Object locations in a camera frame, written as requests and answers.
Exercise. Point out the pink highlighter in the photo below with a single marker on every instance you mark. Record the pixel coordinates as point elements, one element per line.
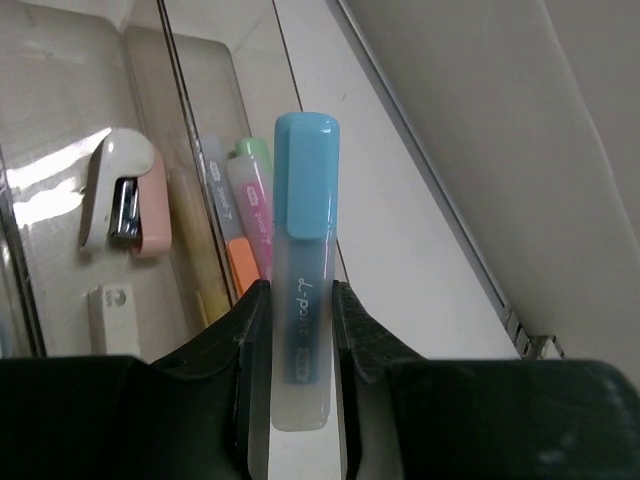
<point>251,185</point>

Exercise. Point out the blue highlighter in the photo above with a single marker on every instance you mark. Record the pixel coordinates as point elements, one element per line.
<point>305,197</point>

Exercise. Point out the green highlighter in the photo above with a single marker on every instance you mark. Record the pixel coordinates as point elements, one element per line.
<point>256,147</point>

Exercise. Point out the clear three-compartment organizer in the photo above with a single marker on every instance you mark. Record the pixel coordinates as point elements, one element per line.
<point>119,122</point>

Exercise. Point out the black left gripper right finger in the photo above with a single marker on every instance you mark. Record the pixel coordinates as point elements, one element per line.
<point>363,351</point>

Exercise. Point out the orange highlighter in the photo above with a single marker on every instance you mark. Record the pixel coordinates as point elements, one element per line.
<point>244,269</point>

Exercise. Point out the yellow highlighter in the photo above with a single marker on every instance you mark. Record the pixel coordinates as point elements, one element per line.
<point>193,222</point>

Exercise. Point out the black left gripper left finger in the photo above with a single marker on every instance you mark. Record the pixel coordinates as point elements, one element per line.
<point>211,418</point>

